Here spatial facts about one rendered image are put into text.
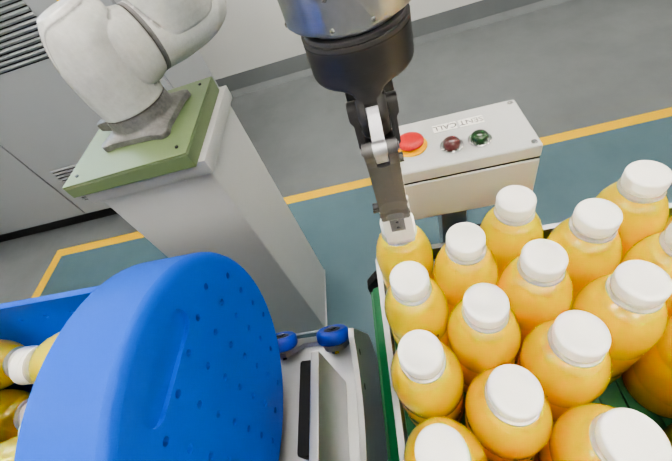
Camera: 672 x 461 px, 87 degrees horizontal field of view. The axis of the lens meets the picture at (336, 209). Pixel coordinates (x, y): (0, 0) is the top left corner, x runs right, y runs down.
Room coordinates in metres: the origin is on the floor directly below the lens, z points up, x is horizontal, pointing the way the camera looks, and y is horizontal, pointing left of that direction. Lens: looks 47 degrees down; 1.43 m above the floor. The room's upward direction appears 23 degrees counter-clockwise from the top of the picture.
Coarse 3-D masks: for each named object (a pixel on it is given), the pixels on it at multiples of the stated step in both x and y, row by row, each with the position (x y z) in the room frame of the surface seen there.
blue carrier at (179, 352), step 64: (192, 256) 0.23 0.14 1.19; (0, 320) 0.37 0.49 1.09; (64, 320) 0.34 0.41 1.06; (128, 320) 0.16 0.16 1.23; (192, 320) 0.18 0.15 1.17; (256, 320) 0.23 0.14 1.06; (64, 384) 0.13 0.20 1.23; (128, 384) 0.12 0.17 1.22; (192, 384) 0.13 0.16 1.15; (256, 384) 0.16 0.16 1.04; (64, 448) 0.09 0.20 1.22; (128, 448) 0.09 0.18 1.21; (192, 448) 0.09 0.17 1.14; (256, 448) 0.11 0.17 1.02
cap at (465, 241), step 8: (456, 224) 0.21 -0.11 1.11; (464, 224) 0.21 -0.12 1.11; (472, 224) 0.20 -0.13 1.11; (448, 232) 0.21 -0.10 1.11; (456, 232) 0.20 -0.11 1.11; (464, 232) 0.20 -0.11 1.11; (472, 232) 0.19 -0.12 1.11; (480, 232) 0.19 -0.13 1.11; (448, 240) 0.20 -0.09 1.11; (456, 240) 0.19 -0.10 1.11; (464, 240) 0.19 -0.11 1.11; (472, 240) 0.19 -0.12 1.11; (480, 240) 0.18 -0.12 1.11; (448, 248) 0.19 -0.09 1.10; (456, 248) 0.18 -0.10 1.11; (464, 248) 0.18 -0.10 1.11; (472, 248) 0.18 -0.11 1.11; (480, 248) 0.18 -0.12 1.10; (456, 256) 0.18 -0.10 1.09; (464, 256) 0.18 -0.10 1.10; (472, 256) 0.17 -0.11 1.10
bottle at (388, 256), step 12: (384, 240) 0.24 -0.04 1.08; (420, 240) 0.23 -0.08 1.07; (384, 252) 0.24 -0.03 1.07; (396, 252) 0.23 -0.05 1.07; (408, 252) 0.22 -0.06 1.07; (420, 252) 0.22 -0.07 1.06; (432, 252) 0.23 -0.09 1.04; (384, 264) 0.23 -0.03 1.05; (396, 264) 0.22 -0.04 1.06; (432, 264) 0.22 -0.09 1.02; (384, 276) 0.24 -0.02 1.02; (432, 276) 0.22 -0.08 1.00
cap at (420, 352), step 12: (408, 336) 0.12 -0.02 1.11; (420, 336) 0.12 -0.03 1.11; (432, 336) 0.11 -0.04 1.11; (408, 348) 0.11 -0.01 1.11; (420, 348) 0.11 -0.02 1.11; (432, 348) 0.10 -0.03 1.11; (408, 360) 0.10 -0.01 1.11; (420, 360) 0.10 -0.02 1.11; (432, 360) 0.10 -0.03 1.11; (408, 372) 0.10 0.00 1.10; (420, 372) 0.09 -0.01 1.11; (432, 372) 0.09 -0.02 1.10
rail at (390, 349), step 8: (376, 264) 0.28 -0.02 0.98; (384, 288) 0.24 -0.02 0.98; (384, 296) 0.23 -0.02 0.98; (384, 312) 0.21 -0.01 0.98; (384, 320) 0.20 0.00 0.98; (384, 328) 0.19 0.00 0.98; (392, 336) 0.19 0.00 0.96; (392, 344) 0.17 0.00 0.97; (392, 352) 0.16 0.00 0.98; (392, 392) 0.12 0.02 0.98; (392, 400) 0.11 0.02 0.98; (400, 408) 0.10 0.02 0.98; (400, 416) 0.09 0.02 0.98; (400, 424) 0.09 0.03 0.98; (400, 432) 0.08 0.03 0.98; (400, 440) 0.07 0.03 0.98; (400, 448) 0.07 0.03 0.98; (400, 456) 0.06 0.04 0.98
